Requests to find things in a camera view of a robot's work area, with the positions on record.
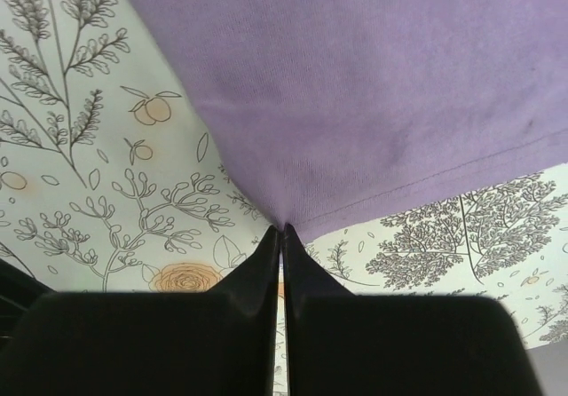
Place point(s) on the floral table mat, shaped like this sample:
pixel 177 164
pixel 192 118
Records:
pixel 111 183

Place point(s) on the purple t shirt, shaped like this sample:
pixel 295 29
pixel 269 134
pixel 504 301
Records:
pixel 328 113

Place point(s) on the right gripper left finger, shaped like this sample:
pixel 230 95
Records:
pixel 217 342

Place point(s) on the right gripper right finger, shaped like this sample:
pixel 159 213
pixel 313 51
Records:
pixel 340 343

